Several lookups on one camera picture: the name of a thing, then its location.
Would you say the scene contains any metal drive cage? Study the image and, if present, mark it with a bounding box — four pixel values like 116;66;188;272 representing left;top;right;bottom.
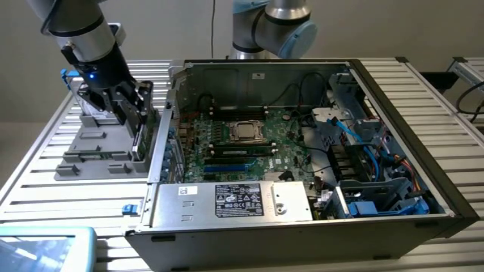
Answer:
312;73;380;148

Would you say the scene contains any aluminium slatted side table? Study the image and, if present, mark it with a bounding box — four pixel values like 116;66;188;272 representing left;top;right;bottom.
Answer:
445;56;484;91

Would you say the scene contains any green motherboard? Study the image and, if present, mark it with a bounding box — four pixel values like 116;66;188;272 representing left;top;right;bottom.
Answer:
180;109;317;185

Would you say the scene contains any green graphics card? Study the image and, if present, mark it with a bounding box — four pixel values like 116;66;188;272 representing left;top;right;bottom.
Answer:
129;84;158;164

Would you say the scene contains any black RAM stick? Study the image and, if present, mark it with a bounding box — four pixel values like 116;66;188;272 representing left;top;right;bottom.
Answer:
209;149;276;157

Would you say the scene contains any blue disk wire plug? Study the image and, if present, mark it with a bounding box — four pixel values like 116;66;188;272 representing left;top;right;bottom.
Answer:
58;69;80;83

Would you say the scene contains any teach pendant with screen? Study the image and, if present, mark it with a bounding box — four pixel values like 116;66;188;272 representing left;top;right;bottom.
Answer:
0;226;97;272

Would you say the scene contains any grey parts rack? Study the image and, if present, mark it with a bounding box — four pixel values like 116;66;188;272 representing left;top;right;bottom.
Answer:
53;107;160;182

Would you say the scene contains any blue expansion slot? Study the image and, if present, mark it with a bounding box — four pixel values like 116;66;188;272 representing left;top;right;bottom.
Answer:
202;163;258;174

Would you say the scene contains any silver chipset heatsink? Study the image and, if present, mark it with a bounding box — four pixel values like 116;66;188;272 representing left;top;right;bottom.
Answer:
262;171;296;182

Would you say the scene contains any thin black wall cable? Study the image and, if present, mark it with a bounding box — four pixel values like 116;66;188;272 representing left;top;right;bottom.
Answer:
209;0;217;59

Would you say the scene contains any silver CPU in socket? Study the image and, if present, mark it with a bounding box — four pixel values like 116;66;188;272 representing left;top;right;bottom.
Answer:
225;121;265;142

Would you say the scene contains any thick black looped cable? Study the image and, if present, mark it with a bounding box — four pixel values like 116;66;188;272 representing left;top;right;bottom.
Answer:
454;80;484;123

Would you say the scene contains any black expansion slot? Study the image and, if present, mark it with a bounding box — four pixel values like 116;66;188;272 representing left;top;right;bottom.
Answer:
204;156;246;166

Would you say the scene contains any black open PC case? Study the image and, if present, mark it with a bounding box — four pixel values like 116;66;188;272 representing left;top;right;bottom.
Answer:
122;58;481;272

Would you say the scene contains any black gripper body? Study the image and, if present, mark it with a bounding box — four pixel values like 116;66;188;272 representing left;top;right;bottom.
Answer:
62;42;137;100

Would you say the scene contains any silver hard disk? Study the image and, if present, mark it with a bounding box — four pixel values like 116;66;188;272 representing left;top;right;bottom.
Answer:
76;82;114;120

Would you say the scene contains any silver power supply unit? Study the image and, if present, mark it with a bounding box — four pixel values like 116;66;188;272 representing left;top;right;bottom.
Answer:
149;181;316;228

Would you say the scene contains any blue SATA wire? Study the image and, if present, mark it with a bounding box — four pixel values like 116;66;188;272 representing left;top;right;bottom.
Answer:
329;118;380;182

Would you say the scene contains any blue disk bay bracket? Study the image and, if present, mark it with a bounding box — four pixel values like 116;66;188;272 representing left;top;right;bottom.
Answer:
346;200;378;218

